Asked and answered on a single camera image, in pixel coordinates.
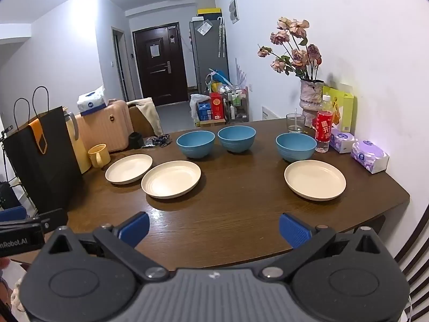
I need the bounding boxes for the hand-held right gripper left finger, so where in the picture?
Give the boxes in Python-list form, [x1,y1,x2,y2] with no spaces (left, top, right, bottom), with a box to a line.
[40,212,170,282]

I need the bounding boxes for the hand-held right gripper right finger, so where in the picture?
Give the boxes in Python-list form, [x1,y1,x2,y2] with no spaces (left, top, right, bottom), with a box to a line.
[258,212,389,282]

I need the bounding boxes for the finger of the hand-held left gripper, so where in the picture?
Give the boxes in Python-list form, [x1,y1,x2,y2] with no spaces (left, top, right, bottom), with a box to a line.
[0,206,27,224]
[32,208,68,233]

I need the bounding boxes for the cream plate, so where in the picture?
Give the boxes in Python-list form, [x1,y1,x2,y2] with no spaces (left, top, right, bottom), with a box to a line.
[105,154,154,185]
[284,160,347,201]
[141,160,202,199]

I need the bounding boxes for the blue bowl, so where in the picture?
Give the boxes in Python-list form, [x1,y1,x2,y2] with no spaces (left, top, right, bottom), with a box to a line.
[275,132,317,162]
[218,126,257,153]
[176,130,216,159]

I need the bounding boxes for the black paper bag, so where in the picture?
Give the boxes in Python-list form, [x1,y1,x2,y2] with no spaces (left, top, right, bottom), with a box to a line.
[3,86,84,213]

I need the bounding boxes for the yellow mug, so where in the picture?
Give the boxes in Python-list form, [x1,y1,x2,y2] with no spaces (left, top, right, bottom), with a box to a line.
[88,144,111,168]

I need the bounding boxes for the yellow kettle jug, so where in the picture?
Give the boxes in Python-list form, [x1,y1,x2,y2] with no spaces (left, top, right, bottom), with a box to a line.
[64,107,92,174]

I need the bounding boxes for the purple tissue pack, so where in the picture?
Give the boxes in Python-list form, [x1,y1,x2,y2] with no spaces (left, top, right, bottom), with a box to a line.
[329,132,358,154]
[351,140,390,174]

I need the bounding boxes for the pink suitcase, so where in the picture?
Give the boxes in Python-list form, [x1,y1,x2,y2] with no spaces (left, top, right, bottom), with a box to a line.
[74,100,132,155]

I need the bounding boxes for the glass cup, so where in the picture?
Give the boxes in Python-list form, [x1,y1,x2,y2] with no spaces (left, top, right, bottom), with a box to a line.
[286,113,306,134]

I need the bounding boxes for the water bottle with red label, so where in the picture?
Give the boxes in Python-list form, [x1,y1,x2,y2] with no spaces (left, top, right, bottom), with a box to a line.
[315,94,333,153]

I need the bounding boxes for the wooden chair with cloth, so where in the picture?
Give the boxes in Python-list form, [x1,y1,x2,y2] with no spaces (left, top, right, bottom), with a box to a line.
[127,97,164,136]

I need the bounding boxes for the dark slatted chair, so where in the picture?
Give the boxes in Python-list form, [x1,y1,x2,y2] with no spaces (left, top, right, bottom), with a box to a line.
[394,204,429,322]

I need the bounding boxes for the white tissue pack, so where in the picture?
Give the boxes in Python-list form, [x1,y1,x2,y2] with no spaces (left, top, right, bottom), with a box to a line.
[77,85,108,113]

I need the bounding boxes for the cardboard box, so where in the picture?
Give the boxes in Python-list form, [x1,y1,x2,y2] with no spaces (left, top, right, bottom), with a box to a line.
[195,118,226,127]

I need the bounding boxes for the yellow-green carton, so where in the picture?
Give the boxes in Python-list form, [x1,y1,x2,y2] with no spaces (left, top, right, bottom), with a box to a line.
[322,85,354,133]

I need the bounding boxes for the storage cart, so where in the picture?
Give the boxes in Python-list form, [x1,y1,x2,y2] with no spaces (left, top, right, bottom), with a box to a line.
[225,85,250,123]

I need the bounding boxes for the white plastic bag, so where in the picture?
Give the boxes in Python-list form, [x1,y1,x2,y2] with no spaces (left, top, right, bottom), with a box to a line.
[190,94,211,121]

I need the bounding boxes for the red box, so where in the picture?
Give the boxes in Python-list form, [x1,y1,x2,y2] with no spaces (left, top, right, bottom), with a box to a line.
[210,92,225,120]

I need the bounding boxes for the dark brown door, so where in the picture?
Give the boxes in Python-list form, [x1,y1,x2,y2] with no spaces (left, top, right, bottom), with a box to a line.
[132,23,190,103]

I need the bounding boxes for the colourful bags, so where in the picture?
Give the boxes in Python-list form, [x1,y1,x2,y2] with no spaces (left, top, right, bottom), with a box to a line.
[204,69,232,93]

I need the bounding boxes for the dried roses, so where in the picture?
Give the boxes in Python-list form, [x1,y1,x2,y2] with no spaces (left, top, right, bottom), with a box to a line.
[257,16,323,83]

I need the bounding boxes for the grey refrigerator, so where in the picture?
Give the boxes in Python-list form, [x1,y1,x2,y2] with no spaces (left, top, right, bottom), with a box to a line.
[188,17,230,93]

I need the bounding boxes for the boxes atop refrigerator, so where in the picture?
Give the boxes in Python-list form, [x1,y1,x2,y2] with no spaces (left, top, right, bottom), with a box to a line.
[197,7,222,21]

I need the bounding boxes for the blue lanyard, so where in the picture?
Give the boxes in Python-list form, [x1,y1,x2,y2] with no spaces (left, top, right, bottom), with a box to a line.
[142,135,171,149]

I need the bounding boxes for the purple wall decoration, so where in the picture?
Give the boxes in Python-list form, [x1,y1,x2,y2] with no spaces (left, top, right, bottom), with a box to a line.
[235,58,248,88]

